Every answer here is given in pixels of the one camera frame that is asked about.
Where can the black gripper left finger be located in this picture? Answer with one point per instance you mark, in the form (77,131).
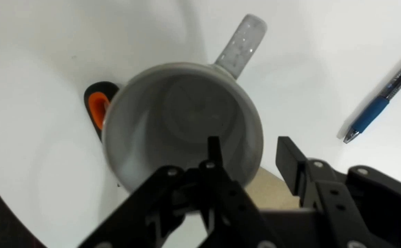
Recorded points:
(213,156)

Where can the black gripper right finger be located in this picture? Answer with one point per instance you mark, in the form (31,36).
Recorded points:
(327,188)

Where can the grey ceramic mug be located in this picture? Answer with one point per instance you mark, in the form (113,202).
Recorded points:
(162,115)

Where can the blue pen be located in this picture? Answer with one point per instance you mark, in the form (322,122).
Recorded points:
(373,112)

